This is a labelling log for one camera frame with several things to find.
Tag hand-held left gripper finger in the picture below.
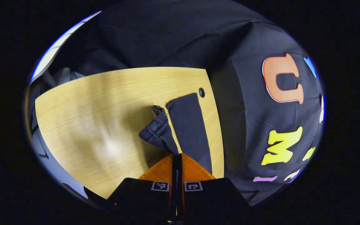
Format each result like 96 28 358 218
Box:
106 153 178 224
177 153 252 224

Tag dark blue jeans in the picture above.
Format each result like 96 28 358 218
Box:
138 92 213 175

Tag black backdrop cloth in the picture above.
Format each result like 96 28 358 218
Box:
47 2 324 207

